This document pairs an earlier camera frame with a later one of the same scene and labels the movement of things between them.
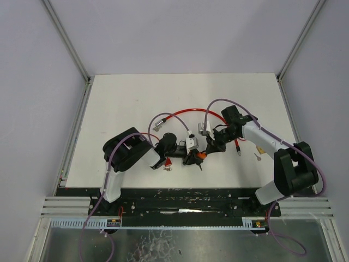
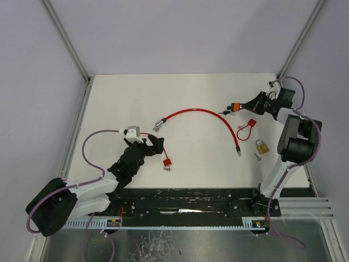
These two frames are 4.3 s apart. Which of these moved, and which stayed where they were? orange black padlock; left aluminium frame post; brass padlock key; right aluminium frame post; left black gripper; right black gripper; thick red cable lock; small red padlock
Moved: right black gripper; left black gripper; orange black padlock
Stayed: small red padlock; left aluminium frame post; right aluminium frame post; thick red cable lock; brass padlock key
